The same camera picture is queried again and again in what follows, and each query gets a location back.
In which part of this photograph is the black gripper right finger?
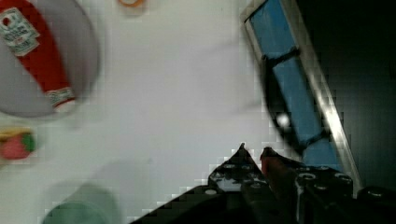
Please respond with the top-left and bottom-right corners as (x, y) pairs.
(260, 147), (355, 224)

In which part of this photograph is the grey round plate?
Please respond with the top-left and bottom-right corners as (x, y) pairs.
(1, 0), (100, 118)

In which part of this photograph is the yellow toy food piece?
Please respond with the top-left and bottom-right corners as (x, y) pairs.
(0, 127), (32, 141)

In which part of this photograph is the red ketchup bottle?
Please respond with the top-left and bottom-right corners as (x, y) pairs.
(0, 0), (76, 113)

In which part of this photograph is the red strawberry toy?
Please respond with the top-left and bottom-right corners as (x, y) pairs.
(0, 133), (35, 161)

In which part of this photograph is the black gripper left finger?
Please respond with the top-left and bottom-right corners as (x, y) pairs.
(207, 143), (265, 193)

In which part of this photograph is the orange slice toy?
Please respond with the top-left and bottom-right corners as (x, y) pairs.
(118, 0), (145, 7)

